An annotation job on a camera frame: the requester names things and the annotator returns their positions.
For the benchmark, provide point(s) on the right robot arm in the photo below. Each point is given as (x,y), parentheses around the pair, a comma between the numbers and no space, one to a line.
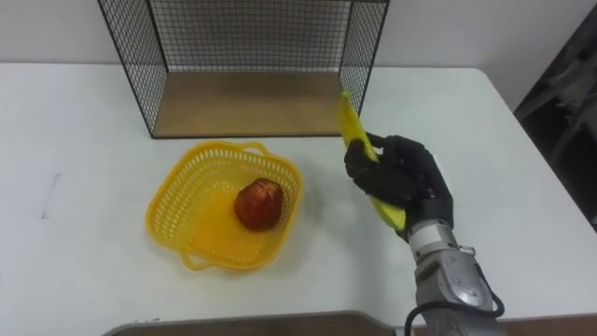
(448,275)

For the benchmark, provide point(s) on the yellow plastic basket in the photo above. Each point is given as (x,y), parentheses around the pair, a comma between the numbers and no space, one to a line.
(205,219)

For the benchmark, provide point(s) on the red apple soft toy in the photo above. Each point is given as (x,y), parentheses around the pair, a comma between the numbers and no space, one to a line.
(259,204)

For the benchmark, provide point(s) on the dark furniture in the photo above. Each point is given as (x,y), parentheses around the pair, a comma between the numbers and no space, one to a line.
(566,102)

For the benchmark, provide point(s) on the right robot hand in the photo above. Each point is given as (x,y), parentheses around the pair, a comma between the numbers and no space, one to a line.
(406,172)

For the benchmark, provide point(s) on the yellow banana soft toy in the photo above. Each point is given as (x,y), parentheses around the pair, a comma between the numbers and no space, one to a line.
(353,125)

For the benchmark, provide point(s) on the white desk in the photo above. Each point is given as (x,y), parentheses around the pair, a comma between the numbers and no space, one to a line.
(93,210)

